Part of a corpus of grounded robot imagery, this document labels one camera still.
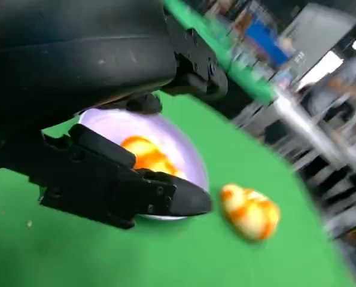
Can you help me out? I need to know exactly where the lilac plate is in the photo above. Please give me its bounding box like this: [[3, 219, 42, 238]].
[[77, 107, 210, 222]]

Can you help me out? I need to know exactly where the orange and white bread roll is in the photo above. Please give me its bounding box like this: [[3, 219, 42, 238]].
[[120, 135, 185, 180], [219, 182, 282, 243]]

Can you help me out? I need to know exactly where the silver metal frame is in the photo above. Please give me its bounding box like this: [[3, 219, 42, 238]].
[[272, 91, 356, 183]]

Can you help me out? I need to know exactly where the blue box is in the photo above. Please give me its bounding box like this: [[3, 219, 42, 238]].
[[244, 26, 290, 66]]

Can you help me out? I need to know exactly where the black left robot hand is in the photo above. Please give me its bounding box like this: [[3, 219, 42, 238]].
[[0, 0, 229, 230]]

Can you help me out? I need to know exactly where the grey panel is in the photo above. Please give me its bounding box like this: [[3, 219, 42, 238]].
[[281, 2, 356, 77]]

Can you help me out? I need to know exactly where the green table cloth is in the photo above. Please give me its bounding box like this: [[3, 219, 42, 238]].
[[0, 0, 356, 287]]

